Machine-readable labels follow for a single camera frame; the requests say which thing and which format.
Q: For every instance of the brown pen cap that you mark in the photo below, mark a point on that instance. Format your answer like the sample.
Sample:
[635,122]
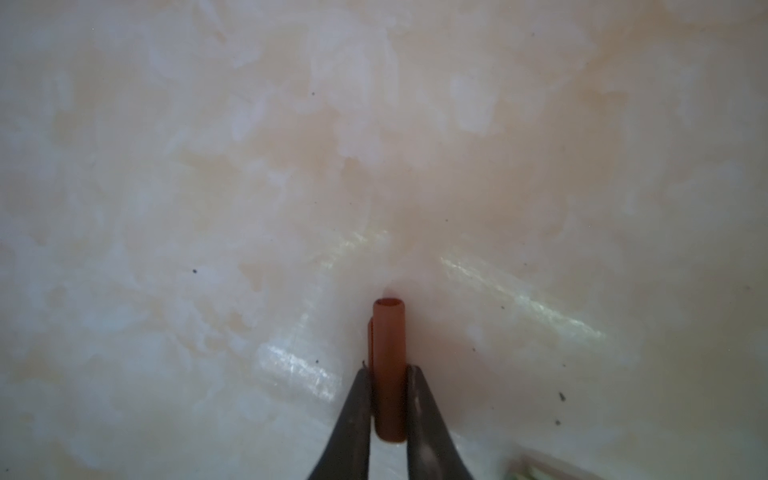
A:
[387,363]

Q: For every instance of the light green pen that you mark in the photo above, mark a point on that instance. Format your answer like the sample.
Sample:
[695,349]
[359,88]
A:
[528,467]

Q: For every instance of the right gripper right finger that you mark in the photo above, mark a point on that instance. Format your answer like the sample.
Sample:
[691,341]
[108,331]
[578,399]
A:
[431,452]

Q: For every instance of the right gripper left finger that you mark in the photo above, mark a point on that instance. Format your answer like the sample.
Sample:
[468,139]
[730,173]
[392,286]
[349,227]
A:
[347,452]

